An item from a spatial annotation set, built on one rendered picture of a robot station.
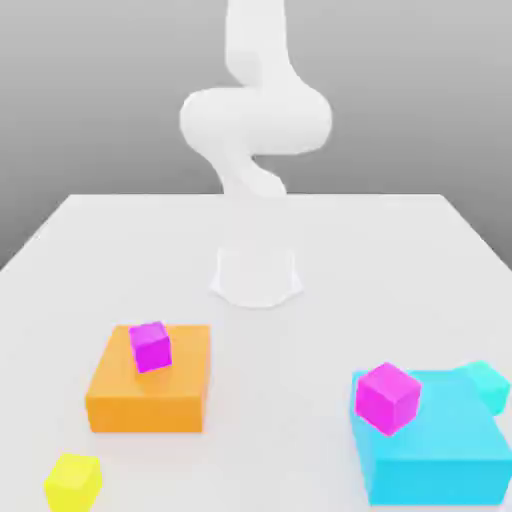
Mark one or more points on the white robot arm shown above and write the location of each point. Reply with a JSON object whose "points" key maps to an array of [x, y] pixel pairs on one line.
{"points": [[256, 120]]}

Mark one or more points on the small purple cube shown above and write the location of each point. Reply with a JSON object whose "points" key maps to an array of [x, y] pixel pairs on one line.
{"points": [[152, 350]]}

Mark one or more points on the small magenta cube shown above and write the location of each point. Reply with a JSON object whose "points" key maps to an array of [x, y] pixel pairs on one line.
{"points": [[386, 400]]}

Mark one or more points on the small turquoise cube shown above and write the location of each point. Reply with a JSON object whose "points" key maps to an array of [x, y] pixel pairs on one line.
{"points": [[490, 384]]}

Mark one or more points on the small yellow cube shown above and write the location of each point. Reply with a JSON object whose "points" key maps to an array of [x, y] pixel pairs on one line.
{"points": [[72, 484]]}

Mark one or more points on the large orange box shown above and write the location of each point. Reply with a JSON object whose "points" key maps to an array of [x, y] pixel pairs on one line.
{"points": [[160, 396]]}

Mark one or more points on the large cyan box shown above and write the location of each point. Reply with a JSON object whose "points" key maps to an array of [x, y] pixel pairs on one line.
{"points": [[440, 460]]}

